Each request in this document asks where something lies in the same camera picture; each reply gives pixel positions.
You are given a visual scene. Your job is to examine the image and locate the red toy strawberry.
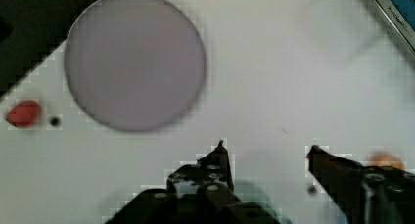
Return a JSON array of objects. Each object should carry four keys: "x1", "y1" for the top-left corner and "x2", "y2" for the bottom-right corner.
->
[{"x1": 5, "y1": 100, "x2": 41, "y2": 128}]

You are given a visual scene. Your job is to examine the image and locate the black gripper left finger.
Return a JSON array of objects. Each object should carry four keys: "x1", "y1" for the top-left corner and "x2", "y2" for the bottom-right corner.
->
[{"x1": 167, "y1": 140, "x2": 234, "y2": 198}]

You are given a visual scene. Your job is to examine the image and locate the toaster oven with blue door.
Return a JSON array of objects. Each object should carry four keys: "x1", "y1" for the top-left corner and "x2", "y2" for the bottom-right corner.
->
[{"x1": 371, "y1": 0, "x2": 415, "y2": 55}]

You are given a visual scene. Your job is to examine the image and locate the orange slice toy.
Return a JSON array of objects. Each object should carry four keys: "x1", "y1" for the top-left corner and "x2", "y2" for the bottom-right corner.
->
[{"x1": 370, "y1": 152, "x2": 404, "y2": 170}]

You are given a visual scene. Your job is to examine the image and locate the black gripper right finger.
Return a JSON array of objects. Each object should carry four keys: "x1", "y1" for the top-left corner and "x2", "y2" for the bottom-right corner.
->
[{"x1": 306, "y1": 145, "x2": 415, "y2": 224}]

